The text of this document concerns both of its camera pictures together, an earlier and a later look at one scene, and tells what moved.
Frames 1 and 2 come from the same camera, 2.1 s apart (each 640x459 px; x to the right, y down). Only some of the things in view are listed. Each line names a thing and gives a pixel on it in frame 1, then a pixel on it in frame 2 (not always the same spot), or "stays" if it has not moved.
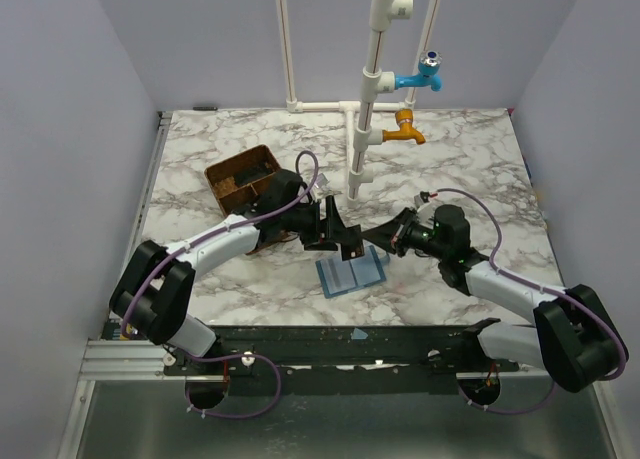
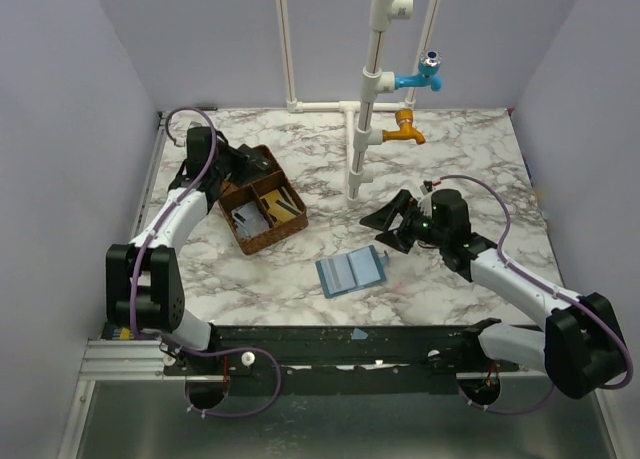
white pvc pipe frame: (386, 5) stays
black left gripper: (326, 223) → (245, 158)
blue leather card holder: (340, 276) stays
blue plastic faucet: (428, 74) stays
